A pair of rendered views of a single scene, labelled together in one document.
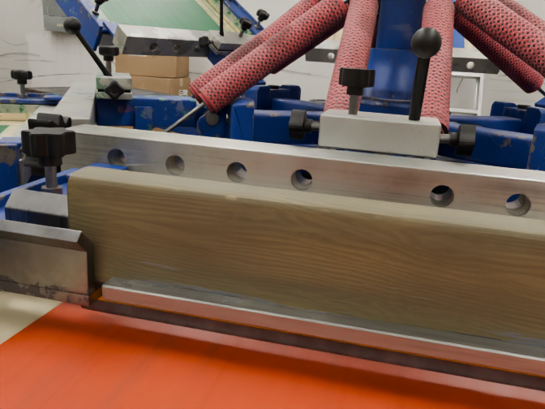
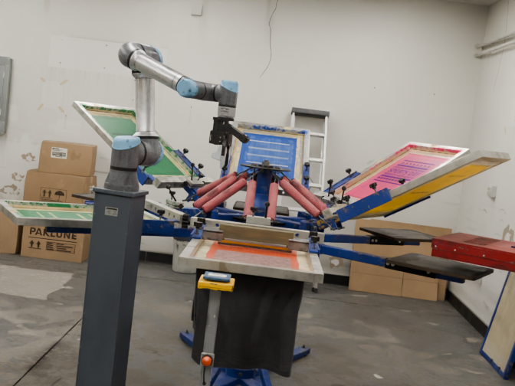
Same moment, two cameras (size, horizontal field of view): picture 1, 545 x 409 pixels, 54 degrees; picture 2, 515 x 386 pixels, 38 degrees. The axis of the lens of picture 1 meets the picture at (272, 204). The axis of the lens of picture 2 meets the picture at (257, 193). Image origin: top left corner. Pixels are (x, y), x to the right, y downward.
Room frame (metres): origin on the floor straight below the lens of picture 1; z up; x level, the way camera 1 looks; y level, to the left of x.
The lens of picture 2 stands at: (-3.17, 0.70, 1.55)
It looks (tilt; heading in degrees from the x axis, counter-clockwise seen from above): 5 degrees down; 348
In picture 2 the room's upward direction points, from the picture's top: 7 degrees clockwise
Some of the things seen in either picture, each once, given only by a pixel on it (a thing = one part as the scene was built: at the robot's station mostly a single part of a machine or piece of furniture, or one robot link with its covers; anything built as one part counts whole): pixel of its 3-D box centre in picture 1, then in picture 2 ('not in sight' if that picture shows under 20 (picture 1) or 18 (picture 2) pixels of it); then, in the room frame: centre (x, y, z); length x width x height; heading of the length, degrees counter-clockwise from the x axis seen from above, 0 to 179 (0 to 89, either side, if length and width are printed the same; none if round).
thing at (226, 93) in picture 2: not in sight; (227, 93); (-0.06, 0.22, 1.66); 0.09 x 0.08 x 0.11; 48
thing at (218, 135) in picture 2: not in sight; (222, 131); (-0.06, 0.23, 1.50); 0.09 x 0.08 x 0.12; 66
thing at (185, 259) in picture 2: not in sight; (253, 253); (0.09, 0.00, 0.97); 0.79 x 0.58 x 0.04; 167
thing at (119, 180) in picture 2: not in sight; (122, 178); (0.11, 0.61, 1.25); 0.15 x 0.15 x 0.10
